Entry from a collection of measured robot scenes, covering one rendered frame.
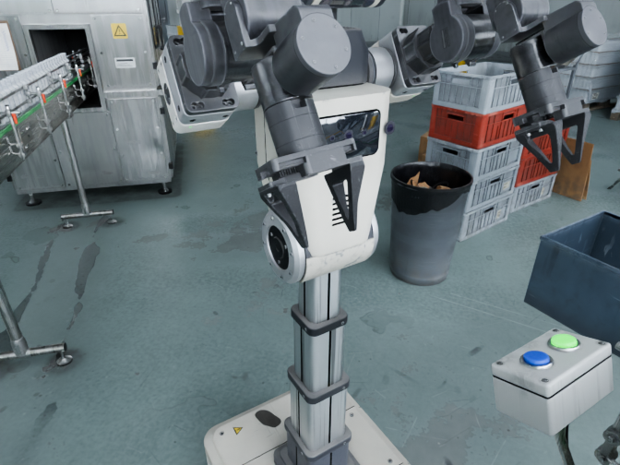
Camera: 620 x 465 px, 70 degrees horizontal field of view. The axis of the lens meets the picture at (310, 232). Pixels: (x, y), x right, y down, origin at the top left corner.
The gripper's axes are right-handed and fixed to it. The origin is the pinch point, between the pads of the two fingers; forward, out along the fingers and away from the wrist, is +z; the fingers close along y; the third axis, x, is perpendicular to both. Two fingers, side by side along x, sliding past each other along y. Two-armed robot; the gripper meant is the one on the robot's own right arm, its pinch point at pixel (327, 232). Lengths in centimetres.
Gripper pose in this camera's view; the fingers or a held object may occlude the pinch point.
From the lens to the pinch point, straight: 50.2
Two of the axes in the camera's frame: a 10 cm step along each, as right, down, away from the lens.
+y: 8.7, -3.0, 3.9
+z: 3.0, 9.5, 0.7
